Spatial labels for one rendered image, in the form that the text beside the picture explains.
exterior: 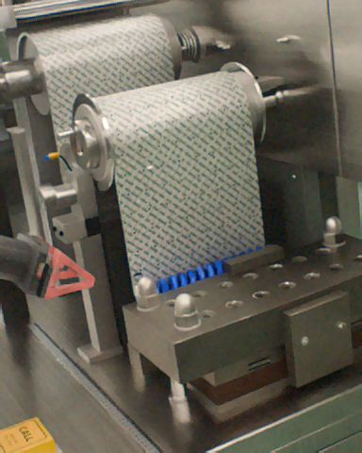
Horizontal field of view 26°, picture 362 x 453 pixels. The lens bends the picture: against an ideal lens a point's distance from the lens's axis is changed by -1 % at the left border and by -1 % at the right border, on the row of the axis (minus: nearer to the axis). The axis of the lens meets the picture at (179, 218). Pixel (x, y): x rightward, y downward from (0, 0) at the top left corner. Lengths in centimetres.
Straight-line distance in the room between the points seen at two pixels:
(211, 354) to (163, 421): 12
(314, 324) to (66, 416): 37
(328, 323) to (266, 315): 10
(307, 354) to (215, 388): 14
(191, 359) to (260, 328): 11
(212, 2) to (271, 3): 18
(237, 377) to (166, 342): 12
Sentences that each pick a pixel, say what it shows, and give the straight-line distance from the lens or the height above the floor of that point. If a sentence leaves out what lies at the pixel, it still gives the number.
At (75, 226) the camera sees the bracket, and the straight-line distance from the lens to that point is 122.
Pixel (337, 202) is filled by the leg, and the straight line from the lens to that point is 155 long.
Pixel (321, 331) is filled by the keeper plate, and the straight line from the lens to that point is 113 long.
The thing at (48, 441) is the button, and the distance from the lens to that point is 109.
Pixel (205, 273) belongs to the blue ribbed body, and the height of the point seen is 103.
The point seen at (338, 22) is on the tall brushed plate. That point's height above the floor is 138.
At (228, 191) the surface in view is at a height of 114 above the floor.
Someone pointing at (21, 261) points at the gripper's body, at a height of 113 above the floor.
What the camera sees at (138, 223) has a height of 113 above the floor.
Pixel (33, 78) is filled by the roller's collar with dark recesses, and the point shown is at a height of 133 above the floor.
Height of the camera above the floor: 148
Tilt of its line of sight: 17 degrees down
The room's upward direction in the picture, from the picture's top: 8 degrees counter-clockwise
